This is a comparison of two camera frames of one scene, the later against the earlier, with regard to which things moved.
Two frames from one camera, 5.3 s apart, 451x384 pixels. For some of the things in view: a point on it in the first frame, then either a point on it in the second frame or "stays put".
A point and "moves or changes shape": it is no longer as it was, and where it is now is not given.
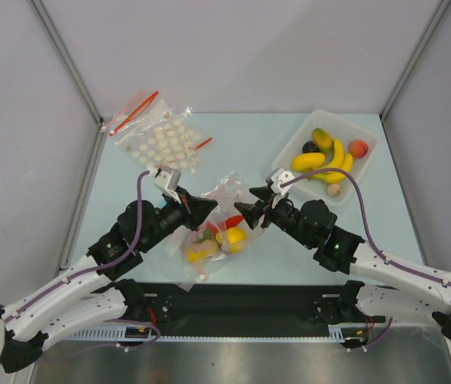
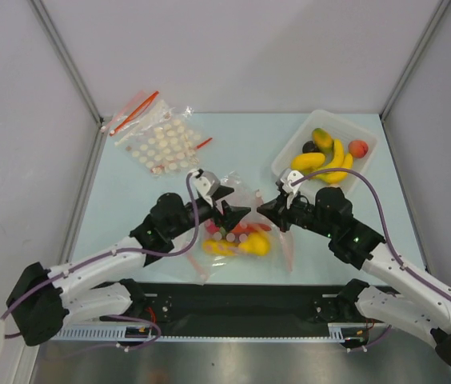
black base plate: x=252 y=306 stays put
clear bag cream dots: x=166 y=138 stays put
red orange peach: x=357 y=149 stays put
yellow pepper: x=200 y=252 to x=220 y=246
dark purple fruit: x=309 y=146 stays put
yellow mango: x=306 y=161 stays put
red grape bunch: x=212 y=227 stays put
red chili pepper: x=233 y=221 moves or changes shape
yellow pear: x=235 y=236 to x=257 y=244
